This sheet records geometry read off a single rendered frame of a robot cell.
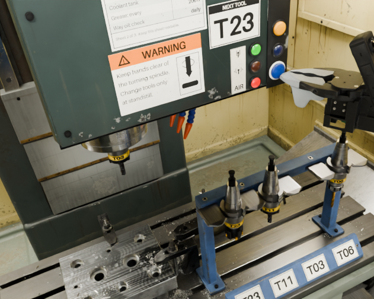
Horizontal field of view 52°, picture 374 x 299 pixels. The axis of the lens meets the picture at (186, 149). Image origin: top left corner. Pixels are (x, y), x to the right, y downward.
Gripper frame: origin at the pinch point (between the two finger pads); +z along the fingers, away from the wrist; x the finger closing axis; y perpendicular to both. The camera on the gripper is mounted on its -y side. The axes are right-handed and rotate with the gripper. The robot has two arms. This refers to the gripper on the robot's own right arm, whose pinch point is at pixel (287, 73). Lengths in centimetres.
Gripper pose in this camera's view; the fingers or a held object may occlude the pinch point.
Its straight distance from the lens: 75.2
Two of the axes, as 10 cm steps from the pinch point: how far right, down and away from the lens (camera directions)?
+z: -8.1, -2.7, 5.2
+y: 1.0, 8.2, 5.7
